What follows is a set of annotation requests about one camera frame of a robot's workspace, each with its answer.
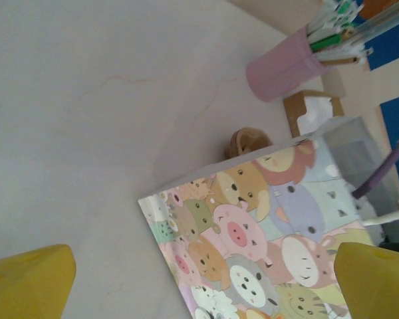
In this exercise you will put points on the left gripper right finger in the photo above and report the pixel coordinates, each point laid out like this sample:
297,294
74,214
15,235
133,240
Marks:
379,285

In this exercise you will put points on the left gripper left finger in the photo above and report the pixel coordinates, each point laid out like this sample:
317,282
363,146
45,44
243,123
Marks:
26,285

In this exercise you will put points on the white paper gift bag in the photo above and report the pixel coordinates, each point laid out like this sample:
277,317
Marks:
252,249

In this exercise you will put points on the white napkin stack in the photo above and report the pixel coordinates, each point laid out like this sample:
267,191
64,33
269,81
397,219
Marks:
316,116

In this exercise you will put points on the brown pulp cup carrier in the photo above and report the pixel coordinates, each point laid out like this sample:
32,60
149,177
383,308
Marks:
249,143

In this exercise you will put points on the brown cardboard napkin tray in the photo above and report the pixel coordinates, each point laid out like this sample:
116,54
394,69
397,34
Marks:
294,109

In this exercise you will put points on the wooden stirrers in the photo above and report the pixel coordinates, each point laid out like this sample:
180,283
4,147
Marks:
344,60

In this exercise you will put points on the white straw with green tip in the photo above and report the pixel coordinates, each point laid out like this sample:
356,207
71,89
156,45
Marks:
352,51

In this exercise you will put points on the pink cylindrical holder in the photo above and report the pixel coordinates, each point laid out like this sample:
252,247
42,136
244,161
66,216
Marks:
279,69

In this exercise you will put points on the white sachet with green print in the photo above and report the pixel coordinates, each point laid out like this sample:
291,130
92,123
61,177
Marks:
339,8

